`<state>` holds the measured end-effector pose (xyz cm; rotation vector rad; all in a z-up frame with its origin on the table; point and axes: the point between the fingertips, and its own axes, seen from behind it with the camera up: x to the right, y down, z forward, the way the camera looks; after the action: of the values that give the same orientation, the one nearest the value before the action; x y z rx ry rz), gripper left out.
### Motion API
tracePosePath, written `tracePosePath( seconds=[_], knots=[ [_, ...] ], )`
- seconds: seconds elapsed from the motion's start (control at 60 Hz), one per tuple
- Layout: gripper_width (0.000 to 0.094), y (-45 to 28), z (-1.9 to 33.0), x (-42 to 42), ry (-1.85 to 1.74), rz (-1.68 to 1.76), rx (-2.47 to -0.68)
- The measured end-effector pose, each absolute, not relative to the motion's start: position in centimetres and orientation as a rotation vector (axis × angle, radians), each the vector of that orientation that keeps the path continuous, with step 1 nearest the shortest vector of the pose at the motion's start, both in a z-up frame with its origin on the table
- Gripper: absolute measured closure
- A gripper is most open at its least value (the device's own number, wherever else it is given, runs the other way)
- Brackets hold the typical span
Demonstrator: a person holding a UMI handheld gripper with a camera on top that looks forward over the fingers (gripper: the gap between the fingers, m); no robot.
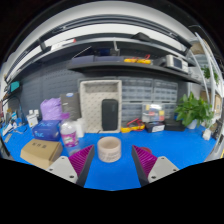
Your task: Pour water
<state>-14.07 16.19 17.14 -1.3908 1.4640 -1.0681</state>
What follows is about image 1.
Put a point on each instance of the yellow and red hand tool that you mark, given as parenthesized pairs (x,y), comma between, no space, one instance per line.
(133,127)

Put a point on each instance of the clear box of coloured parts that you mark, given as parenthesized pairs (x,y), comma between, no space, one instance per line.
(153,112)

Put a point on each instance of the purple-labelled clear drink bottle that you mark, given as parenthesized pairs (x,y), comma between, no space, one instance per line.
(69,135)

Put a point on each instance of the brown cardboard box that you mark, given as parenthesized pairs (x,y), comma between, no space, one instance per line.
(40,152)

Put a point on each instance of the plain black box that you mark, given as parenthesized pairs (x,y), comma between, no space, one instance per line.
(173,125)

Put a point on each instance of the white labelled container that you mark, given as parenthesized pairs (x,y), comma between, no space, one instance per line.
(32,119)

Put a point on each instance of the teal wall-mounted device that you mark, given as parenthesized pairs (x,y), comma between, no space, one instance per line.
(15,86)

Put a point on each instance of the grey wall shelf unit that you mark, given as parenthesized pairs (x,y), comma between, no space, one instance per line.
(100,65)

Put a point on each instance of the white carton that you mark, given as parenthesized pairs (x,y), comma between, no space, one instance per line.
(80,128)

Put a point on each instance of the white metal shelf rack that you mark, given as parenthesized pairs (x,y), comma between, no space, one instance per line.
(208,73)

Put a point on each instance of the black box with white label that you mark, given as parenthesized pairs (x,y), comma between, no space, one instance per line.
(155,127)

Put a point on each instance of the beige patterned ceramic cup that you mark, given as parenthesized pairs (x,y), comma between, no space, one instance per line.
(109,150)

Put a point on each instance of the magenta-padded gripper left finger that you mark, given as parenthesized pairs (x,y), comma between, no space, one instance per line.
(71,168)

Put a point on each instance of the small white block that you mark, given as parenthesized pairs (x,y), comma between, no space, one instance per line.
(207,134)

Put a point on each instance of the dark grey flat box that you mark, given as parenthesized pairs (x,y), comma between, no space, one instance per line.
(70,106)

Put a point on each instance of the green potted plant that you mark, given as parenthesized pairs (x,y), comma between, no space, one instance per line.
(192,110)

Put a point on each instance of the beige perforated tray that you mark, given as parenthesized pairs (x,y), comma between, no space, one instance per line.
(91,106)

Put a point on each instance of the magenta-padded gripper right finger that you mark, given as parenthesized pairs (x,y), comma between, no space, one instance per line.
(154,168)

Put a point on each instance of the flat round red coaster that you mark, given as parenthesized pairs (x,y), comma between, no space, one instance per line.
(147,150)

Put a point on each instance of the purple plastic bag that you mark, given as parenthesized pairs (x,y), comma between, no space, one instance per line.
(50,109)

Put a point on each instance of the blue printed carton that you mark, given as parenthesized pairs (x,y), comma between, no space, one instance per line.
(46,130)

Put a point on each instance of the grey small-parts drawer cabinet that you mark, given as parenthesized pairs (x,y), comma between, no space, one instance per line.
(165,91)
(136,93)

